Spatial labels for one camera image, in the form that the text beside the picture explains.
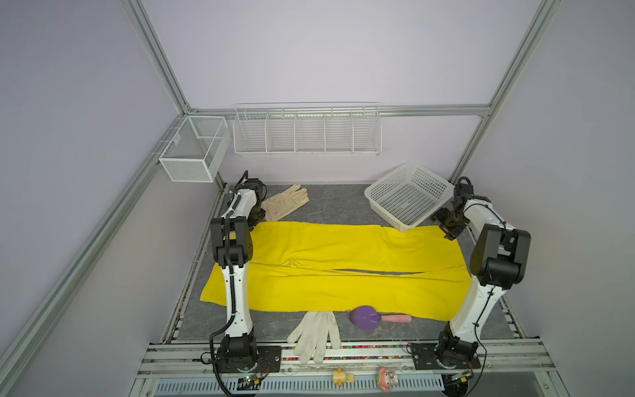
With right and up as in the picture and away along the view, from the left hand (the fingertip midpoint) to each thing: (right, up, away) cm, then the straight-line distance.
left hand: (257, 223), depth 104 cm
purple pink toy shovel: (+43, -30, -24) cm, 57 cm away
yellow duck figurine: (+34, -40, -36) cm, 64 cm away
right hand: (+75, 0, -5) cm, 75 cm away
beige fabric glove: (+6, +7, +9) cm, 13 cm away
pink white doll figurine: (+46, -41, -36) cm, 72 cm away
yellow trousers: (+33, -16, -12) cm, 39 cm away
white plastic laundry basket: (+68, +12, +11) cm, 70 cm away
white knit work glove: (+25, -33, -25) cm, 49 cm away
